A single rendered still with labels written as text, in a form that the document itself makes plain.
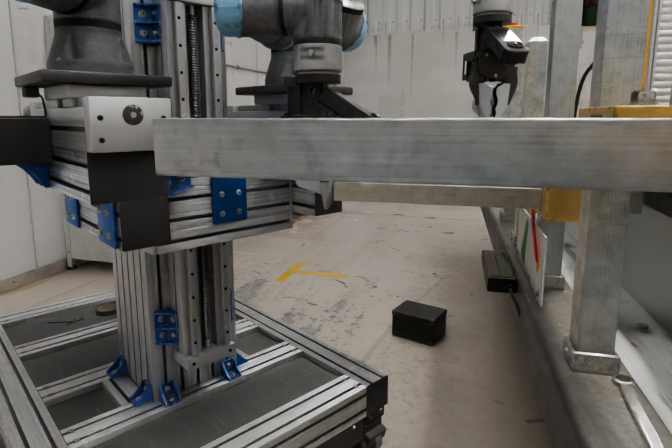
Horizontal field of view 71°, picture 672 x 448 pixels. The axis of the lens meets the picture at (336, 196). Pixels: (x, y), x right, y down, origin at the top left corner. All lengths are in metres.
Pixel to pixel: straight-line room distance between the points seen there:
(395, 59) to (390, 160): 8.62
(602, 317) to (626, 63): 0.25
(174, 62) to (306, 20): 0.51
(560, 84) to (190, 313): 0.96
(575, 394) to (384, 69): 8.46
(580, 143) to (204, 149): 0.17
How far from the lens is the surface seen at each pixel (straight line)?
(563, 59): 0.77
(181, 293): 1.25
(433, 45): 8.78
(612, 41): 0.53
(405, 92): 8.76
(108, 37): 1.02
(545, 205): 0.71
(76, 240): 3.39
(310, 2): 0.74
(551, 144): 0.22
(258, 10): 0.76
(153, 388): 1.41
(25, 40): 3.32
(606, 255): 0.55
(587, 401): 0.53
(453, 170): 0.22
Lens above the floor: 0.96
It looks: 9 degrees down
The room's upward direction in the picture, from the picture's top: straight up
